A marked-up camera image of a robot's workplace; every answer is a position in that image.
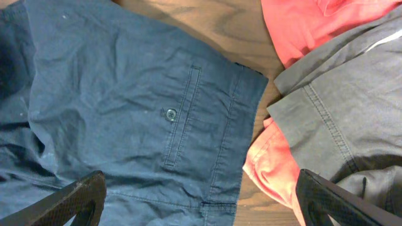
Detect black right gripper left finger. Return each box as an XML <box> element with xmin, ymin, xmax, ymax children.
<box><xmin>1</xmin><ymin>171</ymin><xmax>106</xmax><ymax>226</ymax></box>

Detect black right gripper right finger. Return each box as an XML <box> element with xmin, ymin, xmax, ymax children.
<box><xmin>296</xmin><ymin>169</ymin><xmax>401</xmax><ymax>226</ymax></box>

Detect navy blue shorts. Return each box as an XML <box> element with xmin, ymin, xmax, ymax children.
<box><xmin>1</xmin><ymin>1</ymin><xmax>268</xmax><ymax>225</ymax></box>

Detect grey shorts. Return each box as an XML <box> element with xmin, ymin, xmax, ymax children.
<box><xmin>268</xmin><ymin>8</ymin><xmax>401</xmax><ymax>215</ymax></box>

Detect red orange shirt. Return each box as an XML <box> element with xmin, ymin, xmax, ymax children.
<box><xmin>243</xmin><ymin>0</ymin><xmax>401</xmax><ymax>223</ymax></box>

